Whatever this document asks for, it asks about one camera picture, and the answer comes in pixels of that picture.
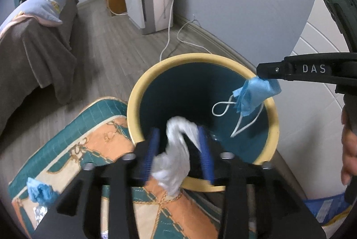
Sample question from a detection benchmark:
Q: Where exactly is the bed with brown blanket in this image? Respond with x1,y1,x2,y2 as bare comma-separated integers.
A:
0,0,80,134

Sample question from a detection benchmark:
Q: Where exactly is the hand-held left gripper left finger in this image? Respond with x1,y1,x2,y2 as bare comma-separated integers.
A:
33,128,161,239

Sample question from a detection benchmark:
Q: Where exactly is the blue face mask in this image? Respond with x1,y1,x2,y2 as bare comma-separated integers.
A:
212,78,282,137

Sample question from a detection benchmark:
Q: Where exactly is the yellow rimmed teal waste bin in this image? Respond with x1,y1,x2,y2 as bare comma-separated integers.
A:
127,53,279,192

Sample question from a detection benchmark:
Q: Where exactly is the blue plastic bag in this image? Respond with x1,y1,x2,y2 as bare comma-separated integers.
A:
303,192,353,225

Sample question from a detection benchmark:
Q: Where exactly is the light blue pillow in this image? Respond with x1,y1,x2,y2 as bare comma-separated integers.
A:
0,0,69,36

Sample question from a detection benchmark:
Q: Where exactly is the silver foil wrapper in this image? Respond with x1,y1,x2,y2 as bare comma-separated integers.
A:
33,206,49,221

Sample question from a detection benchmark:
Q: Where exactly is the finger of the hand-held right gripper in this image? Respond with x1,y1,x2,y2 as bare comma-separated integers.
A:
256,53,337,86

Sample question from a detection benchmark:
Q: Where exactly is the teal orange quilted mat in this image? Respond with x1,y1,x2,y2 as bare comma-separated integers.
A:
8,97,251,239

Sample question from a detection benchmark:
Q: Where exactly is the white plastic bag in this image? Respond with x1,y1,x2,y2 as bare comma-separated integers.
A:
151,116,203,195

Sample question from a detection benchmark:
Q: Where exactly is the blue glove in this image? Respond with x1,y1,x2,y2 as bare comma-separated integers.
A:
27,178,58,204

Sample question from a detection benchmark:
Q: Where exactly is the person's right hand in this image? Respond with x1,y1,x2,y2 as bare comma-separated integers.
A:
341,109,357,186

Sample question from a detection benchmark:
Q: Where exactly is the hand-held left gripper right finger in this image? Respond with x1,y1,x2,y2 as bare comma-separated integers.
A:
197,126,327,239

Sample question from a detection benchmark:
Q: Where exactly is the white power cable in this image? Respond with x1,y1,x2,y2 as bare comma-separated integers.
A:
160,0,214,61

